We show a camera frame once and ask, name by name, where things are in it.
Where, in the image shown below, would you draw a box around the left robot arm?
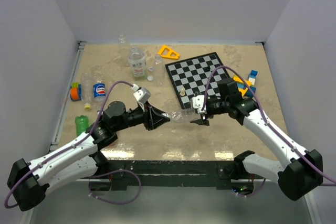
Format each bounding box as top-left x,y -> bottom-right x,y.
4,101 -> 170,211

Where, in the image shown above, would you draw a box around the white chess piece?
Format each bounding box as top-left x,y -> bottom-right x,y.
180,87 -> 185,97

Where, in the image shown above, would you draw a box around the clear bottle yellow cap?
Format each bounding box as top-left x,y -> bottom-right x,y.
81,72 -> 92,110

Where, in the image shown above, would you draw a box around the yellow triangle toy far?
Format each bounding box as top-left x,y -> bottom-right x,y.
157,45 -> 180,60

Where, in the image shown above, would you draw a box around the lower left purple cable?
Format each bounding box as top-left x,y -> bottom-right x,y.
88,169 -> 142,205

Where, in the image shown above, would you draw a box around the black table front rail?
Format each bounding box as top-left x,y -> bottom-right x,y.
95,160 -> 252,190

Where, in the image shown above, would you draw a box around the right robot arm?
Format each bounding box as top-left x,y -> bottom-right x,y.
191,78 -> 323,200

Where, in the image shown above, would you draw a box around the blue toy blocks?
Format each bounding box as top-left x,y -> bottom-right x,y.
245,70 -> 258,93

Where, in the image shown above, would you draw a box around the Pepsi label bottle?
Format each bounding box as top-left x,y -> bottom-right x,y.
93,77 -> 106,102

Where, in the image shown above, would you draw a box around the yellow triangle toy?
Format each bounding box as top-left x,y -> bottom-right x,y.
233,75 -> 253,97
157,45 -> 180,60

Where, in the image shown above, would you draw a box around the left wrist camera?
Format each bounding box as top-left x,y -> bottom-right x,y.
131,83 -> 151,111

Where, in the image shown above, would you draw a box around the green plastic bottle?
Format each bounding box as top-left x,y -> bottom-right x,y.
75,115 -> 89,136

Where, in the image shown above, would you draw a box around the clear slim bottle white cap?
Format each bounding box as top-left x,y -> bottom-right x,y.
153,54 -> 165,86

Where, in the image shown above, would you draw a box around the yellow triangle toy right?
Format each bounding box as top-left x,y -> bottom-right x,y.
233,75 -> 253,97

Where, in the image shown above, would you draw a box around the colourful toy car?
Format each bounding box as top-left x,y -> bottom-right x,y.
70,82 -> 81,101

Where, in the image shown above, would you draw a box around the chessboard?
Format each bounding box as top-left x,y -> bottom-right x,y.
165,52 -> 223,109

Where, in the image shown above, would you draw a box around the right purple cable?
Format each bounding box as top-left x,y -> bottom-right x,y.
202,66 -> 336,186

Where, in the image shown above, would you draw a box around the clear Pocari bottle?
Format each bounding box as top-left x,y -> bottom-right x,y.
118,33 -> 130,65

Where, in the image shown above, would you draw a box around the grapefruit tea bottle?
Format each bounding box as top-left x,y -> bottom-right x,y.
128,46 -> 147,81

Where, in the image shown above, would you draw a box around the purple cable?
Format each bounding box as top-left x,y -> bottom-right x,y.
202,66 -> 336,186
88,169 -> 142,205
4,80 -> 136,210

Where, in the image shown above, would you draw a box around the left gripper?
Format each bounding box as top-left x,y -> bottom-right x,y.
114,100 -> 170,132

